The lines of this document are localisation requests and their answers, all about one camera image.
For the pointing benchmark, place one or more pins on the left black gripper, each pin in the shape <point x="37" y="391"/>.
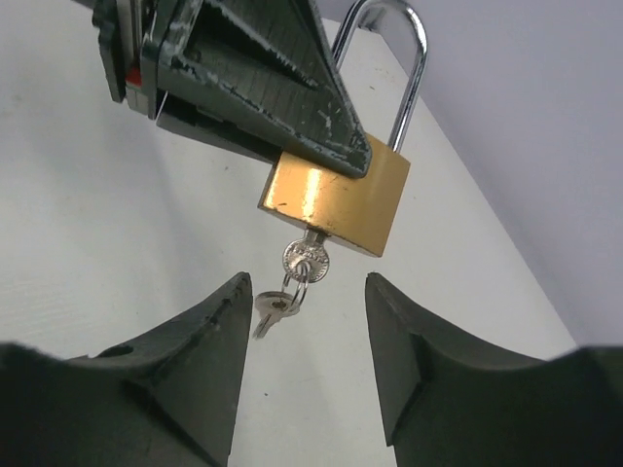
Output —
<point x="256" y="78"/>

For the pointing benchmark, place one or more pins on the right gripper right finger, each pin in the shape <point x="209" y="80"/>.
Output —
<point x="449" y="398"/>

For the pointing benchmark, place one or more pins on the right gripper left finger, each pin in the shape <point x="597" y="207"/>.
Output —
<point x="168" y="397"/>

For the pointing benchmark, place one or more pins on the large brass padlock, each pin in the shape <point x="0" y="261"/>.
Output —
<point x="358" y="212"/>

